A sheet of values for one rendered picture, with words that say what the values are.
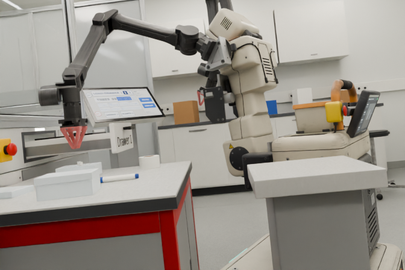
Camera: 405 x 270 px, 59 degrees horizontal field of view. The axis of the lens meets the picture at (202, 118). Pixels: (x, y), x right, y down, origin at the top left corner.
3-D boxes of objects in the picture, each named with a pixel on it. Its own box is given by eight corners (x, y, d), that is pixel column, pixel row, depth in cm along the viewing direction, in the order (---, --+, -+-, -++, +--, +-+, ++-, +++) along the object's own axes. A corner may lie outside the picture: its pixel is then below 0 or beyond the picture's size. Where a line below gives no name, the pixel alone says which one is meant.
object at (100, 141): (128, 144, 157) (126, 131, 157) (112, 149, 131) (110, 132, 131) (38, 153, 158) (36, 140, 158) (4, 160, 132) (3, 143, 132)
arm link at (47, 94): (75, 67, 125) (79, 87, 131) (39, 69, 123) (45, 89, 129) (73, 90, 117) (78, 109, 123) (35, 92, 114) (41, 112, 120)
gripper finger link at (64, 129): (61, 150, 117) (58, 122, 118) (69, 149, 125) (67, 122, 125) (81, 148, 117) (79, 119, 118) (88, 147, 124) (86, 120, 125)
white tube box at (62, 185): (101, 188, 90) (99, 167, 90) (93, 194, 81) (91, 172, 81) (49, 194, 89) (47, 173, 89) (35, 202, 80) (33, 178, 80)
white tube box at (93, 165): (102, 173, 123) (101, 161, 123) (95, 176, 114) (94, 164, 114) (66, 176, 123) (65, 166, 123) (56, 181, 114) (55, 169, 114)
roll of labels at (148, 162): (137, 170, 120) (136, 158, 120) (142, 167, 127) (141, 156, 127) (158, 168, 120) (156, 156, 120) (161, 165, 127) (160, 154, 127)
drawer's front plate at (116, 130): (133, 147, 159) (131, 122, 159) (116, 153, 130) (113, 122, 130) (129, 147, 159) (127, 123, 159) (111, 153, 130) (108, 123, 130)
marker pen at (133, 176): (139, 178, 101) (138, 172, 101) (138, 179, 99) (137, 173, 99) (90, 183, 100) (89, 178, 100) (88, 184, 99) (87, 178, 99)
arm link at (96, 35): (107, 12, 152) (110, 35, 159) (94, 11, 152) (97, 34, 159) (75, 75, 121) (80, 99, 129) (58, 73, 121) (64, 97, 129)
